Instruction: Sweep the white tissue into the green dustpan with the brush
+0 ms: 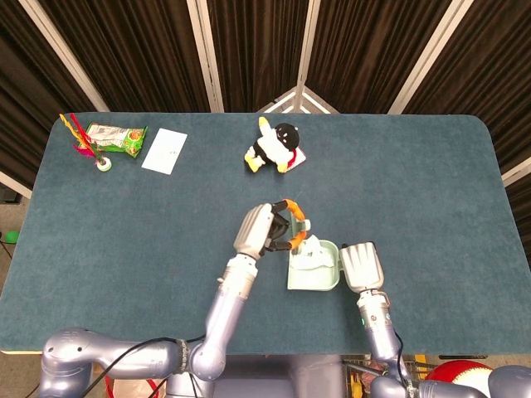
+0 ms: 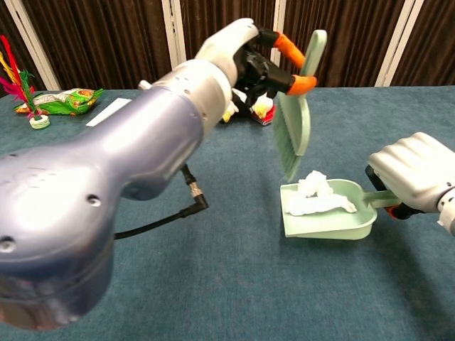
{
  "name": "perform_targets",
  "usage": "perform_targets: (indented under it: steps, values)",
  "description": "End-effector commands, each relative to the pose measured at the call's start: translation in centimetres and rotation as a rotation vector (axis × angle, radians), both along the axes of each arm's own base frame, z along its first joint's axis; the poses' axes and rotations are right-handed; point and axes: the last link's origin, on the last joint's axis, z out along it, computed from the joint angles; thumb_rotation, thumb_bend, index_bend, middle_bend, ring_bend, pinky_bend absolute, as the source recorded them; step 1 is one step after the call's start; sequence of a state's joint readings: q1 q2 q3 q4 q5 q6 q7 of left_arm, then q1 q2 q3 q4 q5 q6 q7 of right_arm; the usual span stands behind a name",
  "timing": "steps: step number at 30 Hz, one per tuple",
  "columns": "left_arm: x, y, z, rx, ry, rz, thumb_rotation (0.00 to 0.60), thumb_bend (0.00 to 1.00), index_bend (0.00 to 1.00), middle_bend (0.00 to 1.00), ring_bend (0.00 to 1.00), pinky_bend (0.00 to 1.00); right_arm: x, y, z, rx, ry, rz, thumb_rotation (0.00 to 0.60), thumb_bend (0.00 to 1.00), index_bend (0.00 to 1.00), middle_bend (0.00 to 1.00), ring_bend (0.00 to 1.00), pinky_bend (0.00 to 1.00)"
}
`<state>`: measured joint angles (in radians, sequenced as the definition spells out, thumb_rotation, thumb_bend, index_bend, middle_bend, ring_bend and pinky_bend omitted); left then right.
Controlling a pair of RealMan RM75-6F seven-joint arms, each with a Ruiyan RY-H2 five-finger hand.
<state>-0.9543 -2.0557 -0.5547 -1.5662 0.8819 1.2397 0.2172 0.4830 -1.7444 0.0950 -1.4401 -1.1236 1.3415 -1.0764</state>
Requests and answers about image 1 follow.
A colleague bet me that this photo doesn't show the right robot hand silver back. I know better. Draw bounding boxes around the right robot hand silver back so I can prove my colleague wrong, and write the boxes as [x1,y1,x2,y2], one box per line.
[339,240,385,294]

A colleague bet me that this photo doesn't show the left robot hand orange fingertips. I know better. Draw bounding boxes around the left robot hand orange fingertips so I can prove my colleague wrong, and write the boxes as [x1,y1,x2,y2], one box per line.
[232,198,311,261]

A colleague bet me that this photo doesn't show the white tissue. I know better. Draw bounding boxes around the white tissue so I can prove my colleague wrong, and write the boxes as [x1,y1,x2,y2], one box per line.
[292,235,335,270]

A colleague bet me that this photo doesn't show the mint green dustpan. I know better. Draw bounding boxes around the mint green dustpan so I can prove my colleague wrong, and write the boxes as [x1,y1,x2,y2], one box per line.
[286,239,345,291]

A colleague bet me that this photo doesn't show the black white penguin plush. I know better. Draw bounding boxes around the black white penguin plush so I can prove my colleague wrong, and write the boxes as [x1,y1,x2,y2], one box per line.
[243,116,301,174]

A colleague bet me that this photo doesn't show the white paper envelope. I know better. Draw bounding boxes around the white paper envelope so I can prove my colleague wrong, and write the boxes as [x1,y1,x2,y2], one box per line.
[140,128,188,176]

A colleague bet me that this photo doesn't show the blue table mat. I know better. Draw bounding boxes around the blue table mat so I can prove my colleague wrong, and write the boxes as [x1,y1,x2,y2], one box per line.
[0,111,531,356]

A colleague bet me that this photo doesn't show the red and white ball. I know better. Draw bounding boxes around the red and white ball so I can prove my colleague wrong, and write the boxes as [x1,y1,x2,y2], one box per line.
[425,359,494,385]

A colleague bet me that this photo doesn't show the grey robot torso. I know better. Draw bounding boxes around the grey robot torso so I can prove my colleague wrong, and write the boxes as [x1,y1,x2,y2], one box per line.
[165,354,374,398]

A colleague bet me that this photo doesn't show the green snack bag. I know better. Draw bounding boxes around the green snack bag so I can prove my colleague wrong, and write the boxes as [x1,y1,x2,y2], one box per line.
[85,122,149,158]

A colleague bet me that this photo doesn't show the colourful feather shuttlecock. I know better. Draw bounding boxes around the colourful feather shuttlecock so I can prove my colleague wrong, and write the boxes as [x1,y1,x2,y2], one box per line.
[59,112,113,172]

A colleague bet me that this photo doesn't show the brown pleated folding screen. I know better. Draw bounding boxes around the brown pleated folding screen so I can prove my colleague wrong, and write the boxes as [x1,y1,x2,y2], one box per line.
[0,0,531,216]

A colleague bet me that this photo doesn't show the white red plastic bag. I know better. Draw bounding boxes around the white red plastic bag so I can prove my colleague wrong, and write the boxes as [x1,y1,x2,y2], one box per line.
[104,375,169,398]

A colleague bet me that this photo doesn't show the black box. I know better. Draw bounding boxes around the black box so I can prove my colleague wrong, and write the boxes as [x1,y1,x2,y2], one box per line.
[0,184,22,205]

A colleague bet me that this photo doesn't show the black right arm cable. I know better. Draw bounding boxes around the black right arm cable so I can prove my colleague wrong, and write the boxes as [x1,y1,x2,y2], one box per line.
[387,318,412,385]

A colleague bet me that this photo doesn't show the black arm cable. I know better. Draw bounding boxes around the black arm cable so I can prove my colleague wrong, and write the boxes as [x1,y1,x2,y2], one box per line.
[93,333,207,381]
[387,318,412,385]

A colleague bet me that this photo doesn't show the metal wire cart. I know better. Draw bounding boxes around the metal wire cart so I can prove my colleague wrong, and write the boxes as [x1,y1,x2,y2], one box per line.
[342,355,432,398]

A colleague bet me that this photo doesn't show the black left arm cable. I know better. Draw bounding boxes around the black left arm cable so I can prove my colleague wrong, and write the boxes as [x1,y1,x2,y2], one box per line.
[93,333,207,381]

